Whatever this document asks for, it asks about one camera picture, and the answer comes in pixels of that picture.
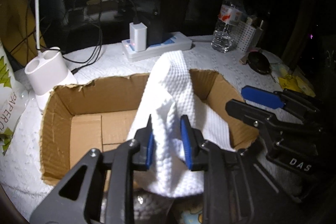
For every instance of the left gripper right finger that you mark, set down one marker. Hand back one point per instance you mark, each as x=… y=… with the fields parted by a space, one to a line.
x=237 y=188

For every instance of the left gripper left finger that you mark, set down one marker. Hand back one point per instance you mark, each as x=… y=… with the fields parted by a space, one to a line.
x=99 y=188

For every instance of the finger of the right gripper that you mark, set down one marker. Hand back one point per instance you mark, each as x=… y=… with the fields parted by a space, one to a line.
x=288 y=100
x=252 y=116

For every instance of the yellow tissue pack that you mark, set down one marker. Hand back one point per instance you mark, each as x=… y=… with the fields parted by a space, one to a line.
x=296 y=82

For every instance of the black round object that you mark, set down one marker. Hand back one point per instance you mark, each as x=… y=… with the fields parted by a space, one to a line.
x=259 y=63

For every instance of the white perforated organizer basket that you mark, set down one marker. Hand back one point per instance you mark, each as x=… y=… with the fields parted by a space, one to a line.
x=249 y=33

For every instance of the brown cardboard box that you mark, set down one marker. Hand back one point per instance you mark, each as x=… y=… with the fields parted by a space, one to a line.
x=100 y=113

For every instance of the clear plastic water bottle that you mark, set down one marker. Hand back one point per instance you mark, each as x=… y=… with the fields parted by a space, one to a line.
x=231 y=13

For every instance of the white power strip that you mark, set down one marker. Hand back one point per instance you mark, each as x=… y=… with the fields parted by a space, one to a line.
x=176 y=42

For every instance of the paper cup sleeve pack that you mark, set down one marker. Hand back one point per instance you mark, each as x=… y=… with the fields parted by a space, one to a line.
x=13 y=101

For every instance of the white desk lamp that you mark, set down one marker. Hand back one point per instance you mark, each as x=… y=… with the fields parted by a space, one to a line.
x=48 y=69

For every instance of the black power adapter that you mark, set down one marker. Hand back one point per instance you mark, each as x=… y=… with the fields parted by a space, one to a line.
x=156 y=33

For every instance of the white USB charger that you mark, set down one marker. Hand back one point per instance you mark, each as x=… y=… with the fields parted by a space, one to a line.
x=138 y=36

